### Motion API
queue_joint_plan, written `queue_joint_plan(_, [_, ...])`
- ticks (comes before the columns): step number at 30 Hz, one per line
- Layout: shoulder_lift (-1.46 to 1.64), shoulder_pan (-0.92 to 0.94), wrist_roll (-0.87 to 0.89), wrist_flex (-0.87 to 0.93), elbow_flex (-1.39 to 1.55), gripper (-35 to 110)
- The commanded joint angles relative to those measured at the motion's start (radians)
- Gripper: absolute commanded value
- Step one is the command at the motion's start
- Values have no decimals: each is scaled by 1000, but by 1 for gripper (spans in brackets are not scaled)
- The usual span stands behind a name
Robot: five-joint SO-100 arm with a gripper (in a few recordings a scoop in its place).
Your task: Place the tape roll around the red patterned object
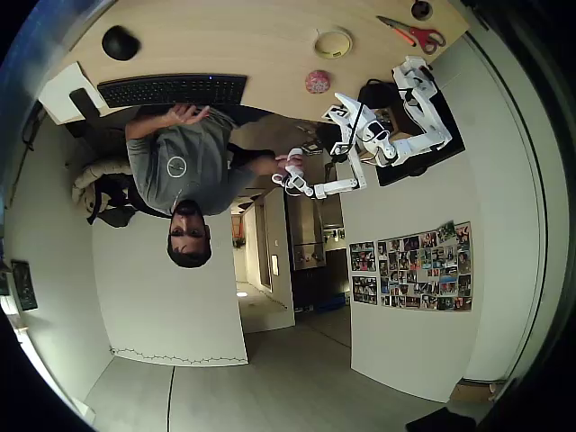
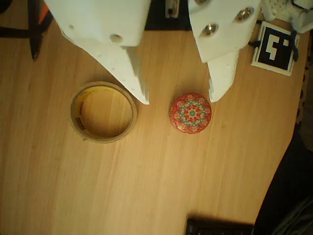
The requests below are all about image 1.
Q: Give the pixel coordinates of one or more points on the cream cushion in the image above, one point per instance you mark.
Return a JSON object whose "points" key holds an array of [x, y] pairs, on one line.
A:
{"points": [[96, 173]]}

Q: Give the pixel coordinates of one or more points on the black round desk grommet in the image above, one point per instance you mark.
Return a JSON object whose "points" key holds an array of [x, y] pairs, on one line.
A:
{"points": [[421, 9]]}

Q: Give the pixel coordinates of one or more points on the black smartphone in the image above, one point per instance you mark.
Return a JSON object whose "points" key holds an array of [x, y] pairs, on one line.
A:
{"points": [[83, 104]]}

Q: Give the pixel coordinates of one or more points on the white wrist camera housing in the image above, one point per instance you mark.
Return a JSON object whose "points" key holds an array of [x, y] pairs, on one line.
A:
{"points": [[377, 132]]}

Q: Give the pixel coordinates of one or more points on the person's right hand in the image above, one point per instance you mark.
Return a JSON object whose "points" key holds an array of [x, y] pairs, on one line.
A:
{"points": [[279, 164]]}

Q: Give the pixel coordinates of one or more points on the person in grey t-shirt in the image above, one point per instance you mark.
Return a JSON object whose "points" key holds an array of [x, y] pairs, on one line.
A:
{"points": [[189, 171]]}

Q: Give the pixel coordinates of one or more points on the white paper notepad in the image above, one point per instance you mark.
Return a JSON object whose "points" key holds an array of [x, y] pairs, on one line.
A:
{"points": [[58, 90]]}

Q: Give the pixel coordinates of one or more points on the person's right forearm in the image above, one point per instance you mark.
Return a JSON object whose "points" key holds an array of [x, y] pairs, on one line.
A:
{"points": [[258, 166]]}

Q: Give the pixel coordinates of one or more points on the black computer mouse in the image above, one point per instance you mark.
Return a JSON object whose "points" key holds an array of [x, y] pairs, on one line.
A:
{"points": [[120, 42]]}

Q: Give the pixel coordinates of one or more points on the beige tape roll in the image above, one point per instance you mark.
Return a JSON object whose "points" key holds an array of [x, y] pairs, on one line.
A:
{"points": [[333, 55]]}

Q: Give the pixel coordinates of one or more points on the white follower robot arm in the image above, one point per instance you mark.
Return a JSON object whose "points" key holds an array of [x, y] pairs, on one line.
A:
{"points": [[427, 139]]}

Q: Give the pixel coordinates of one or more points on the small photo collage poster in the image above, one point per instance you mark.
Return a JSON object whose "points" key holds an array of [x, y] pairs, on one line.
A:
{"points": [[362, 256], [365, 290]]}

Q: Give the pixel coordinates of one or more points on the white leader robot arm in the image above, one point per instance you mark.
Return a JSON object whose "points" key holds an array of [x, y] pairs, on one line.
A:
{"points": [[342, 185]]}

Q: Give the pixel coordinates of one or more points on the person's left forearm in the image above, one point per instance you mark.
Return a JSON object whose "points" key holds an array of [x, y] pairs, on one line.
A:
{"points": [[146, 126]]}

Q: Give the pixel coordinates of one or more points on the black computer keyboard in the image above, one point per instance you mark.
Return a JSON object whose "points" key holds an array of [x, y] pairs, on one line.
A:
{"points": [[172, 90]]}

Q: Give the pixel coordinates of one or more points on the pink round object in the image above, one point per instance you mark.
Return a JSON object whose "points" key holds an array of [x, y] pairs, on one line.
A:
{"points": [[318, 82]]}

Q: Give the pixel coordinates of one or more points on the person's left hand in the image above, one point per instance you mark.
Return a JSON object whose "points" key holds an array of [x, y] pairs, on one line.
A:
{"points": [[186, 114]]}

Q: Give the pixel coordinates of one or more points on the black backpack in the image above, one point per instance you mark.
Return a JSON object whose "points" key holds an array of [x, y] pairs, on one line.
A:
{"points": [[114, 202]]}

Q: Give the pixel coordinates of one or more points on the dark framed wall picture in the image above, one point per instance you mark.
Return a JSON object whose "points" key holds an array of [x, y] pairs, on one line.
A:
{"points": [[24, 285]]}

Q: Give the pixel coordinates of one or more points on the large photo collage poster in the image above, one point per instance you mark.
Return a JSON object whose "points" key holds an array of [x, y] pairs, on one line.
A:
{"points": [[425, 267]]}

